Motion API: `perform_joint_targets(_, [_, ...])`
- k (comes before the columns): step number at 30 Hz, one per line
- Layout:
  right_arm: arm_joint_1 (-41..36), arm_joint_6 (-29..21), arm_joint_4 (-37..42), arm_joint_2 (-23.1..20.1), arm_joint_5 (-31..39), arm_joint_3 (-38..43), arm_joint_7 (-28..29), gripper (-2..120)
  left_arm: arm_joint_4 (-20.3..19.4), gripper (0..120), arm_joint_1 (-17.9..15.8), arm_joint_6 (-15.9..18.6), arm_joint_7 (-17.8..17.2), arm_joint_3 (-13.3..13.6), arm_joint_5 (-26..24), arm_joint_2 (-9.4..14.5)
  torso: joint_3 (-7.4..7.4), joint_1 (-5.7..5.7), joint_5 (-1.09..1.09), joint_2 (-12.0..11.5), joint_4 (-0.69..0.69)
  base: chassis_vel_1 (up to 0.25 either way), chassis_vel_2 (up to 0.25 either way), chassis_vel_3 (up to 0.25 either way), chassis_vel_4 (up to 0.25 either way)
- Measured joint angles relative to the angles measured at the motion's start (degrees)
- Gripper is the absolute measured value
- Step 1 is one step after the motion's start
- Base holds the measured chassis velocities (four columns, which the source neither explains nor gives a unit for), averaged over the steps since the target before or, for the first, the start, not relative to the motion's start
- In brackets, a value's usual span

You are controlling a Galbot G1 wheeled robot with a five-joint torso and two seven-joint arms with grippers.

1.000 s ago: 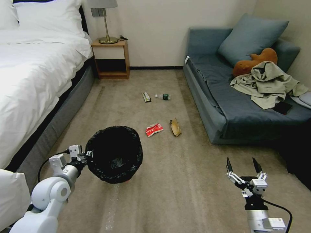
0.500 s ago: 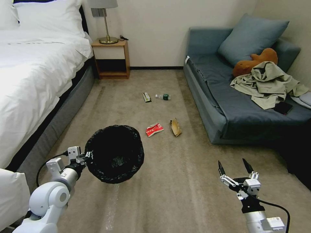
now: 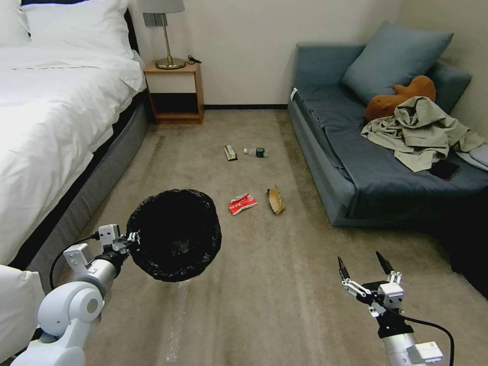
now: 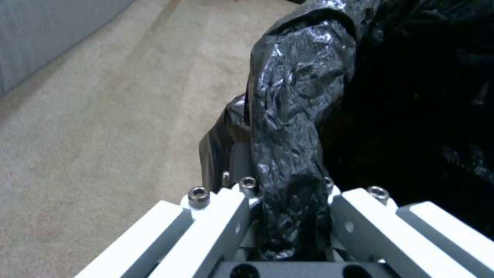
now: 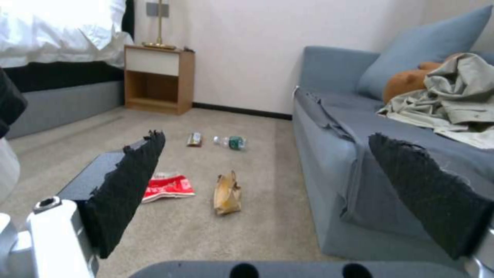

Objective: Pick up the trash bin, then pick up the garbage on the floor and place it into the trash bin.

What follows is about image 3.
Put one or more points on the brown paper wrapper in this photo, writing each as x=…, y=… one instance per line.
x=275, y=202

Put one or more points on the black phone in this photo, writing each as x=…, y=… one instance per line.
x=444, y=170

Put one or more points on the small white pillow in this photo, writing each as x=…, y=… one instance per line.
x=13, y=23

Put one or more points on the red crumpled packet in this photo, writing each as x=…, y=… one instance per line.
x=241, y=203

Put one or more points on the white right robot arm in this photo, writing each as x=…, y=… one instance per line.
x=396, y=347

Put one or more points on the dark furniture piece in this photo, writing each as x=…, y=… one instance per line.
x=472, y=259

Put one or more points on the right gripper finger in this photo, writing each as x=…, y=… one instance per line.
x=385, y=264
x=352, y=285

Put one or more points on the beige crumpled shirt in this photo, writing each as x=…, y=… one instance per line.
x=419, y=129

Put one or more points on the white bed duvet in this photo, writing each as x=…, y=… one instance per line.
x=49, y=126

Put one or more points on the grey wall switch panel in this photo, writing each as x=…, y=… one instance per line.
x=150, y=19

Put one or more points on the green snack bar wrapper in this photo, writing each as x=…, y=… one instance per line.
x=230, y=153

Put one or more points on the trash bin with black bag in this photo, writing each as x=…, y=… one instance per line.
x=175, y=236

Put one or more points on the dark bed headboard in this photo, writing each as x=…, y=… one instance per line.
x=133, y=34

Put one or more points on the clear plastic bottle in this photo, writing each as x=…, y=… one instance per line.
x=259, y=152

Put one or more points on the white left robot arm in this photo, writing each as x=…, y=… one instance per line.
x=68, y=305

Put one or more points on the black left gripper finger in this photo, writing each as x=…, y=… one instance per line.
x=131, y=238

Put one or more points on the white sofa label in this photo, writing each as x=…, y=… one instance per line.
x=294, y=94

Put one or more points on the blue cushion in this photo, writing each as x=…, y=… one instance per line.
x=392, y=57

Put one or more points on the grey bed base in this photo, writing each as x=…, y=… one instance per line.
x=110, y=160

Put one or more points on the pale grey folded cloth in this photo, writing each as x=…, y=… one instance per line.
x=476, y=156

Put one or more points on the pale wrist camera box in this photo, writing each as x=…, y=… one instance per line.
x=392, y=295
x=109, y=232

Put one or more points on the wooden nightstand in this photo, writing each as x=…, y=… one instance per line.
x=173, y=82

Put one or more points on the brown plush toy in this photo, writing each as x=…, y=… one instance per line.
x=417, y=88

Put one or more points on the brass table lamp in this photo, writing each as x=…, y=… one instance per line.
x=170, y=63

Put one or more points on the large white pillow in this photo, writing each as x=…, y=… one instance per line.
x=80, y=26

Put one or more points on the blue sofa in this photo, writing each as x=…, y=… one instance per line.
x=343, y=152

